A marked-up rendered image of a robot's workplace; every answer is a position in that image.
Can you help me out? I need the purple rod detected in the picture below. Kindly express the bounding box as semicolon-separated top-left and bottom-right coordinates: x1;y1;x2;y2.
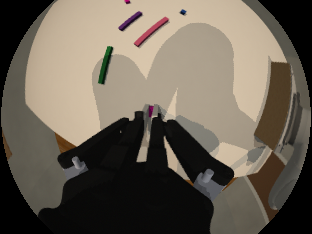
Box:
118;11;143;31

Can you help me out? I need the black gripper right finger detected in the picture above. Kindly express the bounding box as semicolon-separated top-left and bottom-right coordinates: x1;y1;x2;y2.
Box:
141;104;234;211

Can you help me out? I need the pink rod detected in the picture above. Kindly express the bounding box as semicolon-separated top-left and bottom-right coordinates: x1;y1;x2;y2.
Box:
134;17;169;47

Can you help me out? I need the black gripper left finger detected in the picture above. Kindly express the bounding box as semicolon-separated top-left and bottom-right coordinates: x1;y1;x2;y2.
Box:
57;104;149;201

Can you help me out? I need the green rod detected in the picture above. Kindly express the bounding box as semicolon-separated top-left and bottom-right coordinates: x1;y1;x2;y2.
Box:
98;46;113;84

